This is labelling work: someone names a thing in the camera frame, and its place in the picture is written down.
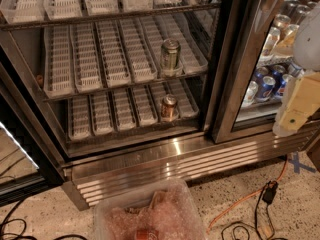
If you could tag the silver can upper shelf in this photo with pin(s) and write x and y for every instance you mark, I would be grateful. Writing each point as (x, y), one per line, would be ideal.
(281, 21)

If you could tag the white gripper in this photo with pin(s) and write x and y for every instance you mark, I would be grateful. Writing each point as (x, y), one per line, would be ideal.
(309, 45)

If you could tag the blue pepsi can front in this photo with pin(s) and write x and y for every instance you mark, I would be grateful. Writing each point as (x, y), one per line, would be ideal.
(265, 88)

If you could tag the red can in bin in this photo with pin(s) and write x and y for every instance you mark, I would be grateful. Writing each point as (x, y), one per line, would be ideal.
(146, 234)

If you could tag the bubble wrap in bin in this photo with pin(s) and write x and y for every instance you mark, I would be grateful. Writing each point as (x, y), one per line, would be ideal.
(153, 214)

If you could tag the middle wire shelf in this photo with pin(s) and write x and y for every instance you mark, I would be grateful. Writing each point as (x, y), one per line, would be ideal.
(88, 57)

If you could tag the glass fridge door right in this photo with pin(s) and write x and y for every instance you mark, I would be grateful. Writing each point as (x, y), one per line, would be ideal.
(247, 64)

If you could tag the blue pepsi can right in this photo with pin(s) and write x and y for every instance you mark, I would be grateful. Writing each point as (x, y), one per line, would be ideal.
(280, 88)

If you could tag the black power adapter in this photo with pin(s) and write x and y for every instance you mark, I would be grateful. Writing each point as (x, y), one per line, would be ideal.
(270, 192)

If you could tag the brown soda can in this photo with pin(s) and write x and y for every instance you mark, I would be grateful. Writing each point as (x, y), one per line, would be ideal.
(168, 106)

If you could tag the white silver can lower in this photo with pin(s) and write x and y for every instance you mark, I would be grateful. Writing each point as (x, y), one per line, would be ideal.
(250, 94)

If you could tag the green soda can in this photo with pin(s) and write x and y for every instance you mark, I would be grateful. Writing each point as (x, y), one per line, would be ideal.
(170, 55)

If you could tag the stainless steel fridge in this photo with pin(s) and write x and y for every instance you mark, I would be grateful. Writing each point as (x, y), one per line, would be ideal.
(102, 96)

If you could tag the white can upper shelf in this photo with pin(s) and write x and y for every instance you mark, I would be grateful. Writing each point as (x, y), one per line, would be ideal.
(272, 39)

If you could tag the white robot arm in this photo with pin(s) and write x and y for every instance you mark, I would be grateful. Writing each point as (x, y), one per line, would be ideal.
(306, 48)

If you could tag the blue pepsi can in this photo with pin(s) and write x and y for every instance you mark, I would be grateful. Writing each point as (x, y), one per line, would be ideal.
(280, 88)
(265, 88)

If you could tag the wire shelf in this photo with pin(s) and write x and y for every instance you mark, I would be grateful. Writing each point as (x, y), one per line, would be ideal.
(19, 14)
(88, 57)

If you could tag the open fridge door left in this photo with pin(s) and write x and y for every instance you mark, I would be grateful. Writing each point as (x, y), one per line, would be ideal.
(28, 165)

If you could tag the clear plastic bin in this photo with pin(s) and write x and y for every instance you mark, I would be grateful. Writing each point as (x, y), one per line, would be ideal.
(150, 210)

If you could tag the top wire shelf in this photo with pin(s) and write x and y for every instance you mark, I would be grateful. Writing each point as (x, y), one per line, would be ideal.
(19, 14)

